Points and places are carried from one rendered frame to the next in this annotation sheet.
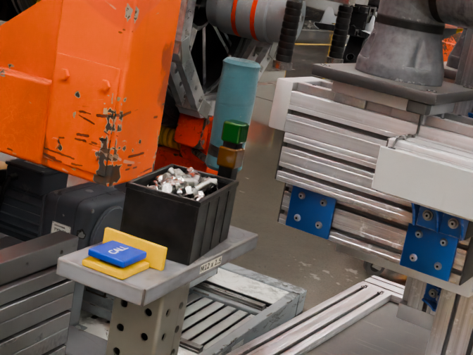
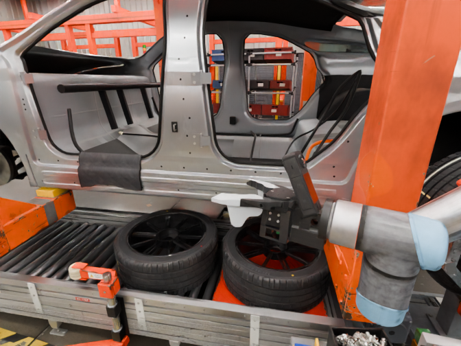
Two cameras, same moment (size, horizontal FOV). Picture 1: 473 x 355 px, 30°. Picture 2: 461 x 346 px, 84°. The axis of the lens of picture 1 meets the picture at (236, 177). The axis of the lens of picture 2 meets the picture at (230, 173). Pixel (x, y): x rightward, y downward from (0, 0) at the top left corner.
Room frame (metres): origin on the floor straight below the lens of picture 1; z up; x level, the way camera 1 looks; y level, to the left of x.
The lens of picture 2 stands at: (0.92, -0.42, 1.44)
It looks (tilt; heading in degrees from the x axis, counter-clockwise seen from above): 20 degrees down; 76
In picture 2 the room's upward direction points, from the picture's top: straight up
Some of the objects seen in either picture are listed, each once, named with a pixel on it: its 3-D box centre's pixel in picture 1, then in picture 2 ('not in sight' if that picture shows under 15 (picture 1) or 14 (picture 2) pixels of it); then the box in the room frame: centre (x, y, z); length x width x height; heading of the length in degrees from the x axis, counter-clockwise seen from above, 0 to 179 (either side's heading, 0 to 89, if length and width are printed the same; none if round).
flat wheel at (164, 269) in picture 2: not in sight; (169, 246); (0.87, 1.09, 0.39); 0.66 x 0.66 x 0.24
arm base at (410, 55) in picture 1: (404, 48); not in sight; (1.53, -0.24, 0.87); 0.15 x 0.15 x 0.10
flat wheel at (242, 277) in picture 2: not in sight; (274, 257); (1.51, 0.81, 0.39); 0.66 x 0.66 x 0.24
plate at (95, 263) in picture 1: (115, 263); not in sight; (1.35, 0.17, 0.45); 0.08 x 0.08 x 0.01; 66
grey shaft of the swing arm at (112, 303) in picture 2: not in sight; (114, 312); (0.58, 0.71, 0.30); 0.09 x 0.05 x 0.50; 156
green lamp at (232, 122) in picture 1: (234, 132); (424, 337); (1.69, 0.02, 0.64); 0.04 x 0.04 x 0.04; 66
